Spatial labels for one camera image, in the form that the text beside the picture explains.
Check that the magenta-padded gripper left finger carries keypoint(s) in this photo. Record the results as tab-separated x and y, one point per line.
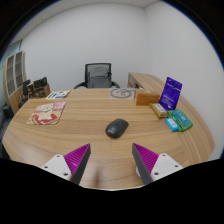
78	158

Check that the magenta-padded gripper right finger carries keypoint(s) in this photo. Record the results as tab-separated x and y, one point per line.
145	159

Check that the black computer mouse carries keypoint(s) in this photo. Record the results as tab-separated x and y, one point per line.
117	128

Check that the cartoon dog print mouse pad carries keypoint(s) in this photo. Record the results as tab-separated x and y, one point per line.
46	113

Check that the small blue packet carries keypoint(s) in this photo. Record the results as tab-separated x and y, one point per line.
171	124

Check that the tan snack packet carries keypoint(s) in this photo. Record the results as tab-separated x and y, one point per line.
158	110

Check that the green packet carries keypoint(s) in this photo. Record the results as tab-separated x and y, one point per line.
182	119

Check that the orange-brown cardboard box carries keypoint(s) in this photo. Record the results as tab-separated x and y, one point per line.
146	97

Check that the white sticker sheet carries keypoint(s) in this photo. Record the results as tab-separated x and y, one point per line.
57	95

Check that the purple standing pouch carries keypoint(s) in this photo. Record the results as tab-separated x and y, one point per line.
170	93

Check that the brown printed cardboard box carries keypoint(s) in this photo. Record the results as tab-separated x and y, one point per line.
42	91

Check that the wooden side desk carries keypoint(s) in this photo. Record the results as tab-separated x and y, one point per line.
146	81

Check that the small brown printed box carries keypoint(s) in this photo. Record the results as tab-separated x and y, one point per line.
30	90

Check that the grey backpack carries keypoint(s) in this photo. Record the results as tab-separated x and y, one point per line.
99	77

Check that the black armchair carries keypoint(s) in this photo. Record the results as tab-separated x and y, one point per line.
8	112

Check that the black mesh office chair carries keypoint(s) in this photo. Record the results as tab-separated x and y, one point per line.
87	71

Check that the black visitor chair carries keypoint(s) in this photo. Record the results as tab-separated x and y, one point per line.
25	87

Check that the wooden shelf unit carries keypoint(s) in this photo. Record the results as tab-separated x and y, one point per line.
15	80

